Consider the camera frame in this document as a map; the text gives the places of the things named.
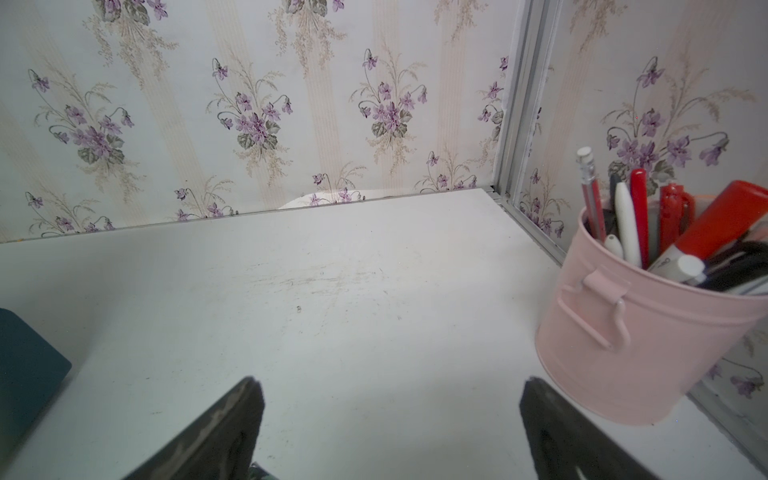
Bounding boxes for teal drawer cabinet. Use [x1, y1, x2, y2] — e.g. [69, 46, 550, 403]
[1, 309, 72, 462]

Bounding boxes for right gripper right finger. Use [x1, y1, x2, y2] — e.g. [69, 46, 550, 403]
[519, 377, 656, 479]

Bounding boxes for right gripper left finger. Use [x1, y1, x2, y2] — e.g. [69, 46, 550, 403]
[127, 377, 265, 479]

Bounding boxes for pens in cup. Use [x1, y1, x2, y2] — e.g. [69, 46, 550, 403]
[577, 147, 767, 295]

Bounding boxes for pink pen cup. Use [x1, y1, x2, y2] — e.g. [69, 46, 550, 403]
[535, 226, 767, 426]

